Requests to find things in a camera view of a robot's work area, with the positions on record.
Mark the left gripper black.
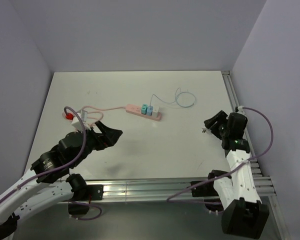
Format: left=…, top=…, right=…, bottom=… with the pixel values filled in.
left=71, top=120, right=123, bottom=167

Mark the teal charger plug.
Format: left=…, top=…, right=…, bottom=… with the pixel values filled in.
left=140, top=104, right=148, bottom=115

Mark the light blue charger plug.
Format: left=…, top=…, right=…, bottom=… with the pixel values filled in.
left=146, top=105, right=153, bottom=116

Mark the silver white charger plug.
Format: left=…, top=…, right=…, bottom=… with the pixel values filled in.
left=152, top=106, right=160, bottom=118

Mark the small white charger plug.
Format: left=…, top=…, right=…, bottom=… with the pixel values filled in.
left=202, top=128, right=212, bottom=135

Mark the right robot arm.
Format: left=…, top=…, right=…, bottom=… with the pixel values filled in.
left=204, top=110, right=270, bottom=240

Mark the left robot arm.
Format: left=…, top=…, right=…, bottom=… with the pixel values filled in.
left=0, top=121, right=123, bottom=240

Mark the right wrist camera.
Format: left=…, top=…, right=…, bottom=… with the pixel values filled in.
left=234, top=105, right=246, bottom=115

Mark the light blue charging cable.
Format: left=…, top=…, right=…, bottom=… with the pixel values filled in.
left=149, top=87, right=198, bottom=109

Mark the aluminium side rail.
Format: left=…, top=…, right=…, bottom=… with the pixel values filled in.
left=221, top=70, right=263, bottom=176

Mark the aluminium front rail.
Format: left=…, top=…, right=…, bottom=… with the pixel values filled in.
left=13, top=174, right=277, bottom=206

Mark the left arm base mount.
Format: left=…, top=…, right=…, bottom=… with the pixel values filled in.
left=67, top=184, right=104, bottom=218

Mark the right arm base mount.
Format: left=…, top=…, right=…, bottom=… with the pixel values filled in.
left=191, top=183, right=224, bottom=212

